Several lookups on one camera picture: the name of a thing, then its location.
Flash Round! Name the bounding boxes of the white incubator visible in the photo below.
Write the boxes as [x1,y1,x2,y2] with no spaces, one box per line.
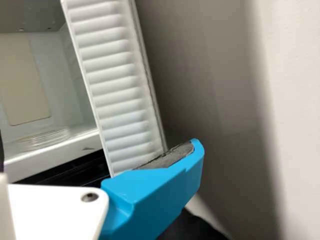
[0,0,111,183]

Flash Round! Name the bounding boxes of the incubator door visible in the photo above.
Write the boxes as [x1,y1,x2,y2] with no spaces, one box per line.
[59,0,168,178]

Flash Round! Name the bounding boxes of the petri dish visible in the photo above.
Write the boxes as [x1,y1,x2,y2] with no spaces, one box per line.
[16,126,70,152]

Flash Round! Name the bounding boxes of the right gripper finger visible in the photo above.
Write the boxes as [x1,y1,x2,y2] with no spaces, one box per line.
[99,137,206,240]

